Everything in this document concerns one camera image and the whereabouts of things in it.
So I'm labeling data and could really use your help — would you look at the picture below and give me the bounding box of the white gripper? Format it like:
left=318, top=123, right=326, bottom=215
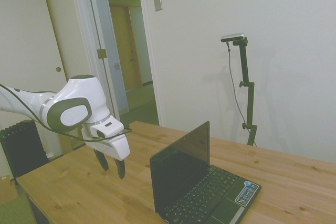
left=80, top=127, right=131, bottom=180

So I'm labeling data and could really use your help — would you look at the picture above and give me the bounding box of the grey camera cable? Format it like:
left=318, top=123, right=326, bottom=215
left=226, top=42, right=249, bottom=126

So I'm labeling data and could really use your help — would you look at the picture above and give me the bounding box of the grey stereo camera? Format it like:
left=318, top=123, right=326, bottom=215
left=220, top=33, right=247, bottom=43

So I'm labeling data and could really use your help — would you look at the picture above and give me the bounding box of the black radiator heater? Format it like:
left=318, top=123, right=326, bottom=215
left=0, top=120, right=49, bottom=179

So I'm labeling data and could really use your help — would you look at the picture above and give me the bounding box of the cardboard box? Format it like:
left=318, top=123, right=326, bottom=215
left=0, top=175, right=19, bottom=205

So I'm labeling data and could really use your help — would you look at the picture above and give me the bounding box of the white closet door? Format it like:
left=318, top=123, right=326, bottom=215
left=0, top=0, right=68, bottom=94

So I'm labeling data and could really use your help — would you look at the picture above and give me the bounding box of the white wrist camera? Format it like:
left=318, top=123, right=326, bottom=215
left=89, top=115, right=124, bottom=141

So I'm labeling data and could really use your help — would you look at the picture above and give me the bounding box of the black camera stand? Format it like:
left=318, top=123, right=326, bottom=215
left=233, top=38, right=258, bottom=147

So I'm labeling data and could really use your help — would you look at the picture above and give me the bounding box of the black laptop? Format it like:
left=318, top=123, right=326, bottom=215
left=149, top=121, right=263, bottom=224

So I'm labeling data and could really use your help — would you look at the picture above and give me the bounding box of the wooden hallway door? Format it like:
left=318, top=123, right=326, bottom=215
left=109, top=4, right=143, bottom=91

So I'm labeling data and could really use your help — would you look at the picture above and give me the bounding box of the white open door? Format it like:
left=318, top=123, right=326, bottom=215
left=84, top=0, right=130, bottom=116

